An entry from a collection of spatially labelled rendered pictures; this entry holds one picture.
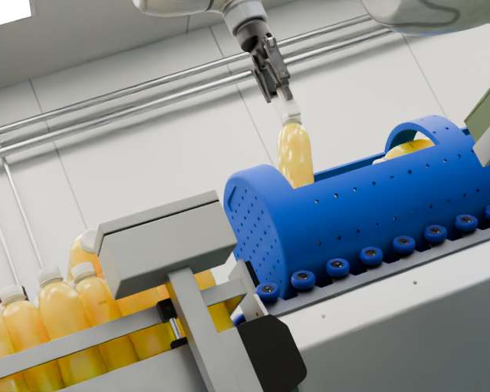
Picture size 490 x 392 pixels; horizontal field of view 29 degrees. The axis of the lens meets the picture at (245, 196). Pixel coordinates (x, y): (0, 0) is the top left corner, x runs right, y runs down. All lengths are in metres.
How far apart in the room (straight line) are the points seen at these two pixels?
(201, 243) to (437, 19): 0.50
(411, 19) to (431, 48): 4.89
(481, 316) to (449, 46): 4.54
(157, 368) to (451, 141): 0.80
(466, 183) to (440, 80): 4.22
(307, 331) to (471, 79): 4.64
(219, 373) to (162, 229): 0.24
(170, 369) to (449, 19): 0.69
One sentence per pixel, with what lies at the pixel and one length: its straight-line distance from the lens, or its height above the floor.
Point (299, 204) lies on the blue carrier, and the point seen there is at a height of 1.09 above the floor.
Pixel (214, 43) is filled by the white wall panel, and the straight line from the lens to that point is 5.99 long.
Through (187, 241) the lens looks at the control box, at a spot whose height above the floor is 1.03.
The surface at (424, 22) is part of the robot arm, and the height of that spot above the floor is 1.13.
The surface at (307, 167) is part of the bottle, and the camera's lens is 1.98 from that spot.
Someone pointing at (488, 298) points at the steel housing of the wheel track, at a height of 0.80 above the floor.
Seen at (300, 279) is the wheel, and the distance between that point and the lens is 1.79.
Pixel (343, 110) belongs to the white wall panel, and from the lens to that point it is 5.90.
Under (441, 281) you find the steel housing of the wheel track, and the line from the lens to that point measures 1.86.
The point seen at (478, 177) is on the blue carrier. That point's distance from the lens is 2.00.
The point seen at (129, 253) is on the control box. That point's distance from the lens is 1.49.
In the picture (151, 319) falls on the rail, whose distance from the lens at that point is 1.60.
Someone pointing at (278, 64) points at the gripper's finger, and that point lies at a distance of 2.05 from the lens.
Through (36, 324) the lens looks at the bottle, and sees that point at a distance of 1.63.
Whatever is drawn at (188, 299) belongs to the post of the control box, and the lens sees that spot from 1.51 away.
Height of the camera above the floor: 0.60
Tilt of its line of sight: 18 degrees up
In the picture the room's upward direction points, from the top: 24 degrees counter-clockwise
